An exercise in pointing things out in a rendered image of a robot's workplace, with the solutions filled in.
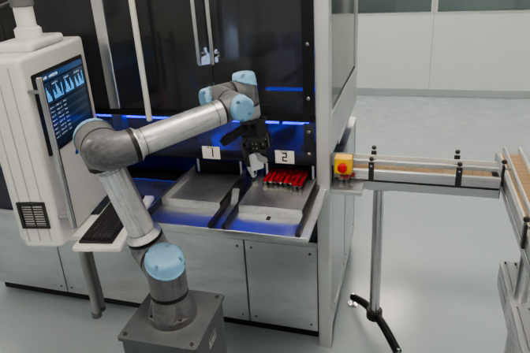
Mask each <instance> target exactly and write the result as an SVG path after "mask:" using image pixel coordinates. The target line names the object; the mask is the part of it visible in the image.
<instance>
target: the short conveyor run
mask: <svg viewBox="0 0 530 353"><path fill-rule="evenodd" d="M371 148H372V149H373V150H372V151H371V154H354V157H353V171H352V173H355V174H356V175H355V176H356V180H358V181H364V188H365V189H375V190H386V191H407V192H417V193H428V194H439V195H459V196H469V197H480V198H491V199H499V196H500V190H501V184H502V180H501V177H500V175H499V172H498V171H499V167H488V166H497V162H486V161H472V160H460V157H461V156H460V155H459V154H460V153H461V151H460V150H455V153H456V154H455V155H454V159H444V158H417V157H402V156H388V155H377V151H376V150H375V149H376V145H373V146H372V147H371ZM356 158H366V159H356ZM376 159H379V160H376ZM382 160H393V161H382ZM396 161H406V162H396ZM422 162H433V163H422ZM435 163H446V164H435ZM449 164H453V165H449ZM475 165H486V166H475Z"/></svg>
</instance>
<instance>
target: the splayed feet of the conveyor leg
mask: <svg viewBox="0 0 530 353"><path fill-rule="evenodd" d="M350 299H351V300H350V301H348V306H349V307H352V308H355V307H358V305H361V306H362V307H363V308H364V309H365V310H366V317H367V319H368V320H369V321H373V322H376V323H377V324H378V326H379V328H380V329H381V330H382V332H383V335H384V336H385V338H386V341H387V342H388V344H389V345H390V348H391V350H392V352H393V353H401V348H400V346H399V344H398V342H397V341H396V339H395V337H394V334H393V333H392V332H391V330H390V327H389V326H388V324H387V323H386V321H385V320H384V318H383V309H382V308H381V307H379V311H378V312H372V311H370V309H369V304H370V302H368V301H367V300H366V299H364V298H362V297H360V296H358V295H357V294H355V293H352V294H351V295H350Z"/></svg>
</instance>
